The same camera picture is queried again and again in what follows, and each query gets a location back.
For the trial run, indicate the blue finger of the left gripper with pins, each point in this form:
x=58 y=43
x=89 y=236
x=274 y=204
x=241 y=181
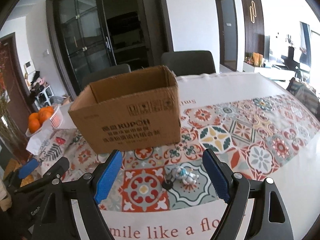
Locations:
x=28 y=168

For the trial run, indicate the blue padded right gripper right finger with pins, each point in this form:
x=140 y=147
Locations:
x=234 y=189

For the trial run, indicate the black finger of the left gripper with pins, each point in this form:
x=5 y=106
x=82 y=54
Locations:
x=57 y=170

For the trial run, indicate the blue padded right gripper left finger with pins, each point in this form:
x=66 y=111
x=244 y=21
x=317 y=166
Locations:
x=90 y=189

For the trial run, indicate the dried flower branches in vase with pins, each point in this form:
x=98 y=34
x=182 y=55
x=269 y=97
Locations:
x=11 y=135

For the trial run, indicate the white basket of oranges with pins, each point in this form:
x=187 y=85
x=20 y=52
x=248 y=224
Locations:
x=49 y=114

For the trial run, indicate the brown entrance door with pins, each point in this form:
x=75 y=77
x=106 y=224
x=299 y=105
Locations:
x=19 y=107

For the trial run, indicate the patterned tile tablecloth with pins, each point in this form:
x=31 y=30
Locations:
x=251 y=123

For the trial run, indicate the cardboard box on floor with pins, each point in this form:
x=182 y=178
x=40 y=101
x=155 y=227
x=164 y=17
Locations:
x=66 y=100

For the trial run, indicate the white shoe rack with clutter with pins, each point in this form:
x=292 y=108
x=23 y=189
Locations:
x=40 y=91

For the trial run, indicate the brown cardboard box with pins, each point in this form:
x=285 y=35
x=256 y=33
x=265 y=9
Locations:
x=129 y=111

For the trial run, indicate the left dark dining chair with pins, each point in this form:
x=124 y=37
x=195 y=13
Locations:
x=105 y=73

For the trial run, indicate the dark dining chair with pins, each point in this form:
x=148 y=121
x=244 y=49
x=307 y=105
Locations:
x=194 y=62
x=105 y=73

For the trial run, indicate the white low tv cabinet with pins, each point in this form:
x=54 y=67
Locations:
x=255 y=63

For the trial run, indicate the right dark dining chair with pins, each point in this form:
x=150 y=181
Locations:
x=194 y=62

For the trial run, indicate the dark glass door cabinet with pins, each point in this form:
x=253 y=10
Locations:
x=91 y=35

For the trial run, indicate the dark interior door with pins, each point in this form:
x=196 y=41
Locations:
x=228 y=33

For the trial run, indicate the small astronaut figurine keychain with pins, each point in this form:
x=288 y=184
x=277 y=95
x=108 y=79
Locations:
x=182 y=174

